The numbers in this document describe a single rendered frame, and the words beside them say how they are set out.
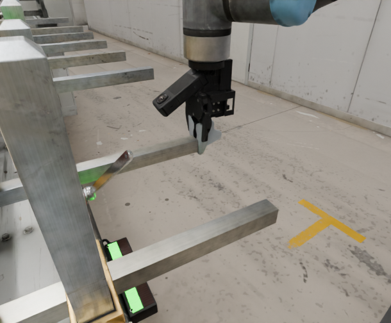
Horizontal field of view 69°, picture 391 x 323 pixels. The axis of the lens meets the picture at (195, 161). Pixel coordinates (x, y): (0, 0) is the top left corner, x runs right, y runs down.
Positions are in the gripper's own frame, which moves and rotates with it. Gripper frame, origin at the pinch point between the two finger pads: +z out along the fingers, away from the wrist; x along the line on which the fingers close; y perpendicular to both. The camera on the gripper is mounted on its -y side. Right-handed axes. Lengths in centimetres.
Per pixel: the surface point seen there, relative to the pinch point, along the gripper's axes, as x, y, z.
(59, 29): 123, -12, -12
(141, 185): 102, 14, 83
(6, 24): -5.3, -29.3, -28.5
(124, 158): -18.7, -20.9, -14.0
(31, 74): -31, -28, -28
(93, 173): -1.7, -23.3, -2.3
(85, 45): 73, -9, -12
